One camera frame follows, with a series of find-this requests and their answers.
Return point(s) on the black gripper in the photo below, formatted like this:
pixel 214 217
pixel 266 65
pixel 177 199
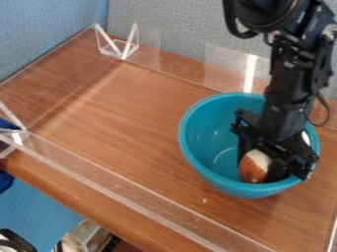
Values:
pixel 275 147

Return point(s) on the brown and white toy mushroom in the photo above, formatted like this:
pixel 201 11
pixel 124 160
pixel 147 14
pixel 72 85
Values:
pixel 255 167

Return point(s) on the blue plastic bowl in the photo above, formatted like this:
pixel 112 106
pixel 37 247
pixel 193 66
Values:
pixel 208 145

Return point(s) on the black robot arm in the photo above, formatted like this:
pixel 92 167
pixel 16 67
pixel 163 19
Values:
pixel 296 28

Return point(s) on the clear acrylic back barrier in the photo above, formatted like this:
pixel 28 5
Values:
pixel 156 77

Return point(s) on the clear acrylic barrier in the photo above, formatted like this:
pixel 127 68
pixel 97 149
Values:
pixel 156 77
pixel 140 216

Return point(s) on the clear acrylic front barrier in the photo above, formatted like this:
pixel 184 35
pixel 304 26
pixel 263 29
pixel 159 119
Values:
pixel 140 216

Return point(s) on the clear plastic box below table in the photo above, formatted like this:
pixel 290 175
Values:
pixel 85 237

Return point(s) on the blue object at left edge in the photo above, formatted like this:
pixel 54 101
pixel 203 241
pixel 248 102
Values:
pixel 5 178

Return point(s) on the black and white object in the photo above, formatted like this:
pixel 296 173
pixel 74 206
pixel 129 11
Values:
pixel 13 243

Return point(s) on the clear acrylic corner bracket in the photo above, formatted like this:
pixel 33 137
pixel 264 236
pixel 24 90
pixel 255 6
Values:
pixel 115 47

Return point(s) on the clear acrylic left bracket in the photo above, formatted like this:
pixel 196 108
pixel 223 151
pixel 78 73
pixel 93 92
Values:
pixel 10 130

